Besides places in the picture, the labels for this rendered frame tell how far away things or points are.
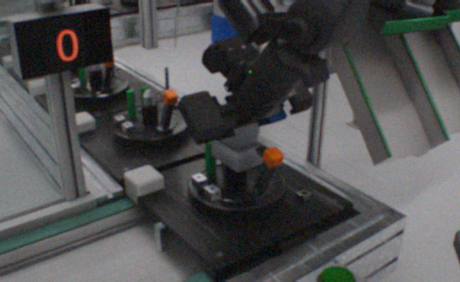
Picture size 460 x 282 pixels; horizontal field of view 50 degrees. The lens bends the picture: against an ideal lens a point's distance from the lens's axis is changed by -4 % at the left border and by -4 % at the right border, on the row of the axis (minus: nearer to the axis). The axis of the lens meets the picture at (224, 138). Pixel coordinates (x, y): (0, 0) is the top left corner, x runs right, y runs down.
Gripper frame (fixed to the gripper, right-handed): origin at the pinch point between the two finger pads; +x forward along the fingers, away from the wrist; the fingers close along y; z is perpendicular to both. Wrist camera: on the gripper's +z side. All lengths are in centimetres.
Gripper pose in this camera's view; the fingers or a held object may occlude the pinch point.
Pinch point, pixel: (234, 121)
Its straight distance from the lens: 70.4
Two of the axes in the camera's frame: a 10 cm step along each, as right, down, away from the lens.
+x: -3.8, 4.4, 8.1
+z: -4.4, -8.6, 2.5
